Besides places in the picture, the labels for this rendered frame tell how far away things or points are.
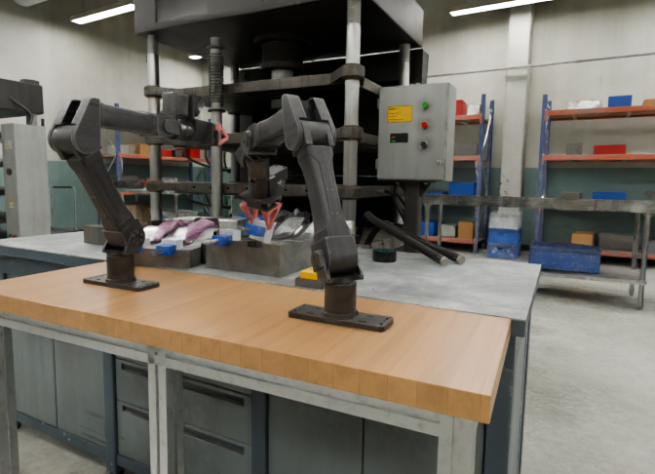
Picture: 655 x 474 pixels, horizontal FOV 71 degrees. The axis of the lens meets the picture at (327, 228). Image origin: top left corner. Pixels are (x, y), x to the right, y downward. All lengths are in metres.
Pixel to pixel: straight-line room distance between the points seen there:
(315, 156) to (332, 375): 0.43
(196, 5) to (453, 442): 2.23
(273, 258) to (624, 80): 6.98
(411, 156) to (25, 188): 4.25
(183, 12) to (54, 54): 6.82
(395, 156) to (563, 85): 6.00
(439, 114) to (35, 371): 1.91
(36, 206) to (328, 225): 4.80
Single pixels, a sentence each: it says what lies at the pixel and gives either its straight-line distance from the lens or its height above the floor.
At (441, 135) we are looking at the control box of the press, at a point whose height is 1.26.
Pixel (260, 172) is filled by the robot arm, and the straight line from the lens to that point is 1.20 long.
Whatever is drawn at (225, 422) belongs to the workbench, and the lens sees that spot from 1.52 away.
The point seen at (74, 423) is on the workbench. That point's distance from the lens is 2.10.
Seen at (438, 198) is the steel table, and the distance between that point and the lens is 4.72.
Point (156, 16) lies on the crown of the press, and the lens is 2.70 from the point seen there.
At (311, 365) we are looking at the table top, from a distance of 0.73.
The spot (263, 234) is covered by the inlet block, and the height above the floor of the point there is 0.91.
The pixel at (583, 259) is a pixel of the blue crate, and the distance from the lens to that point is 4.83.
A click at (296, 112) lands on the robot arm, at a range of 0.96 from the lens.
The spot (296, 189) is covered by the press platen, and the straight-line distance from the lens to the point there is 2.15.
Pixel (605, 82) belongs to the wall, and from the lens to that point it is 7.84.
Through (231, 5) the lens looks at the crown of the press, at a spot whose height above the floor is 1.85.
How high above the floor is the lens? 1.07
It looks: 6 degrees down
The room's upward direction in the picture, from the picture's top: 1 degrees clockwise
